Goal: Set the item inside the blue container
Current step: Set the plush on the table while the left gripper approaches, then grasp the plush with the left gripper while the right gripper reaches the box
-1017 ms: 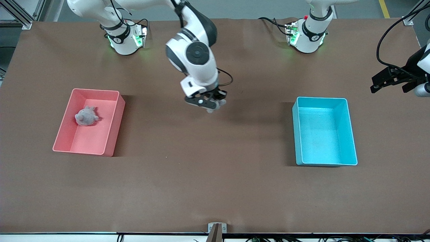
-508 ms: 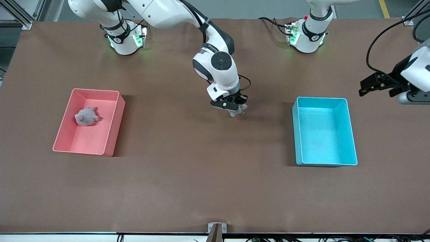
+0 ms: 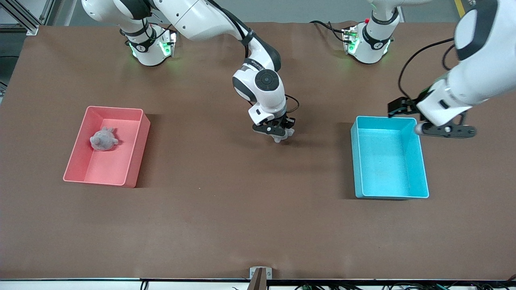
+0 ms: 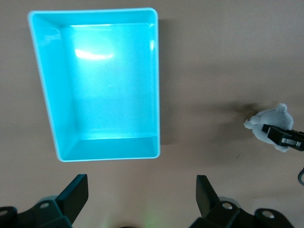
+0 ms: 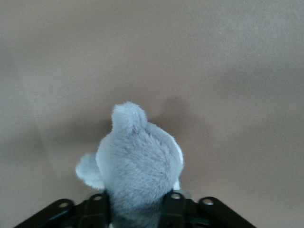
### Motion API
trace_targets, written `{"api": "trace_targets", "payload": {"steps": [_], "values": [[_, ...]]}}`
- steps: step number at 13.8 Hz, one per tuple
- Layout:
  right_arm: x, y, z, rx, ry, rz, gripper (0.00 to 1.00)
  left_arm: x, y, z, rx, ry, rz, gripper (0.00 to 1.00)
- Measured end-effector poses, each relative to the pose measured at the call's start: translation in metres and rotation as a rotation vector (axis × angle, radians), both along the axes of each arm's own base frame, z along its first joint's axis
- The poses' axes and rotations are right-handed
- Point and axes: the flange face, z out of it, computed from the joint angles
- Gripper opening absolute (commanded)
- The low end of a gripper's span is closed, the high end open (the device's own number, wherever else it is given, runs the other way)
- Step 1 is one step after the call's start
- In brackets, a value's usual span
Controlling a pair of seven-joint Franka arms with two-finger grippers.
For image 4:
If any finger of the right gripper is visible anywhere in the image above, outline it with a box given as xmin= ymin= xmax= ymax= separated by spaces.
xmin=262 ymin=123 xmax=304 ymax=152

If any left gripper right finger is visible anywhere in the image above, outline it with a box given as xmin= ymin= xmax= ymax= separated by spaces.
xmin=190 ymin=175 xmax=295 ymax=228

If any grey plush toy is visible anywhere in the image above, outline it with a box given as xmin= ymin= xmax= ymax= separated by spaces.
xmin=244 ymin=103 xmax=294 ymax=153

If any blue plastic box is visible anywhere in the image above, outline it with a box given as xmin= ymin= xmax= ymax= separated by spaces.
xmin=27 ymin=8 xmax=162 ymax=163

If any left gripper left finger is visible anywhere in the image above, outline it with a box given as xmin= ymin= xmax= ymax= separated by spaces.
xmin=0 ymin=174 xmax=90 ymax=228

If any brown table cover sheet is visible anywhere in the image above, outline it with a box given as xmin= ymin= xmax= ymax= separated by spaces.
xmin=0 ymin=0 xmax=304 ymax=228

